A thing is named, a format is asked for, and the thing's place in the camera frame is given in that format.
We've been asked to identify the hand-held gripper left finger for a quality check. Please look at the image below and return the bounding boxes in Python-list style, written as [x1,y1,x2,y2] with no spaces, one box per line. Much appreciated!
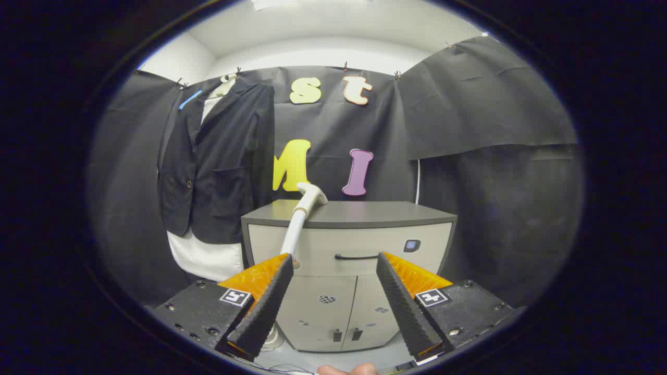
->
[151,253,295,363]

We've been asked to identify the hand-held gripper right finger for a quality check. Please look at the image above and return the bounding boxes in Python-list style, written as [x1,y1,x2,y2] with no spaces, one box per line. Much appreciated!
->
[376,252,528,365]

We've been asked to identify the white garment steamer base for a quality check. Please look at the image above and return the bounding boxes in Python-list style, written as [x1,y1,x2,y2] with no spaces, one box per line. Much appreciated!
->
[261,322,286,351]

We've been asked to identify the white garment steamer head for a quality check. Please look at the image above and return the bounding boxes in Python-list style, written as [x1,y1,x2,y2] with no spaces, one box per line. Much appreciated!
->
[279,182,329,259]

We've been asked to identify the black suit jacket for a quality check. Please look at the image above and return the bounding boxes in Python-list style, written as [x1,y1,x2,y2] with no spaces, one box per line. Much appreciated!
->
[157,78,276,245]

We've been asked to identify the cream clothes hanger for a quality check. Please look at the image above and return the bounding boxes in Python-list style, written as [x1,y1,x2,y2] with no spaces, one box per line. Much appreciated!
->
[214,74,239,99]

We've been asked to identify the grey cabinet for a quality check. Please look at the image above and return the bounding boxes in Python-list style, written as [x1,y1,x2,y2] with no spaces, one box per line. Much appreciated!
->
[241,199,458,353]

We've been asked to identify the black backdrop cloth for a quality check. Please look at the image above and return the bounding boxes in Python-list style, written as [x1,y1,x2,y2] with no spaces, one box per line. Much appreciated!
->
[86,35,584,313]

